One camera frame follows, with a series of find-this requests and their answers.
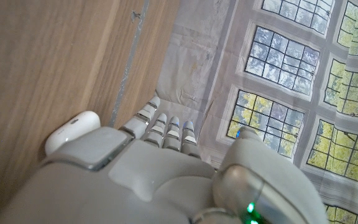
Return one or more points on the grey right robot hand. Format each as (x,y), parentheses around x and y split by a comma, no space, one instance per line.
(154,186)

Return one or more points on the white earbud case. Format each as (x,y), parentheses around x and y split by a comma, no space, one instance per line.
(70,130)

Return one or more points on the grey tape outline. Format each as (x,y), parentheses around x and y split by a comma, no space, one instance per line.
(129,62)

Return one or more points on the printed window backdrop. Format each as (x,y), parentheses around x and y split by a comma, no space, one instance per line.
(197,62)

